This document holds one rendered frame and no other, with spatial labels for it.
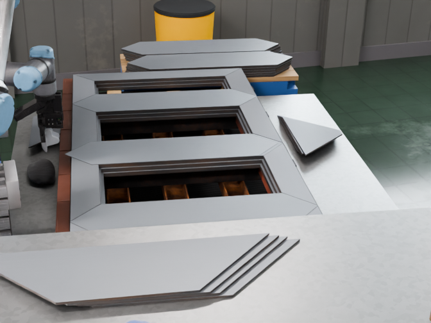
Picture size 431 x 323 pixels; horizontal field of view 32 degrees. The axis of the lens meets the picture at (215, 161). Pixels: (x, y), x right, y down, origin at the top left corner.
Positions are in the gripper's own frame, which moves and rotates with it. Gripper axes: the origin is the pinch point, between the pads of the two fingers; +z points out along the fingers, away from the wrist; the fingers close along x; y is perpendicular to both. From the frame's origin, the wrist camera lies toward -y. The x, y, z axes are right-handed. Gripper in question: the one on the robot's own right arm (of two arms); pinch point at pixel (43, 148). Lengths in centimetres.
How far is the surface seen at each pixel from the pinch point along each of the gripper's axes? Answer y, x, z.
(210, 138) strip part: 58, 6, 2
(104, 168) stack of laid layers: 20.0, -9.8, 3.8
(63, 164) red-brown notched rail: 6.3, -2.1, 5.4
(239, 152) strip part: 66, -6, 2
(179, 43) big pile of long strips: 60, 117, 3
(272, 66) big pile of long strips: 99, 82, 4
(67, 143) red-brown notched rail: 7.1, 14.6, 5.4
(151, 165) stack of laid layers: 35.6, -9.5, 3.8
